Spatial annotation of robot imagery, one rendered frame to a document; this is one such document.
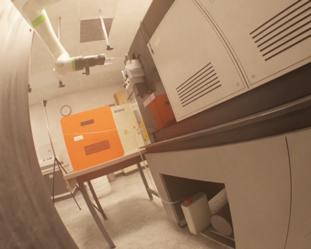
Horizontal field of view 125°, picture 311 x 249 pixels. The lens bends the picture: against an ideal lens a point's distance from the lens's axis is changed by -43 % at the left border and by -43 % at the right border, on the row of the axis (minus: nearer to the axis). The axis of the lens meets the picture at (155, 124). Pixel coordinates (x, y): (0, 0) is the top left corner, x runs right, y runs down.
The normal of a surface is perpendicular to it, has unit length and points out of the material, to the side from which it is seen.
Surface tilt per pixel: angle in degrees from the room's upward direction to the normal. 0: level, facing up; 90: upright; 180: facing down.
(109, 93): 90
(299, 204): 90
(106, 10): 180
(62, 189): 90
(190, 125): 90
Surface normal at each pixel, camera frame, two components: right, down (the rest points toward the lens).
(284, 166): -0.85, 0.26
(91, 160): 0.40, -0.22
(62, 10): 0.32, 0.94
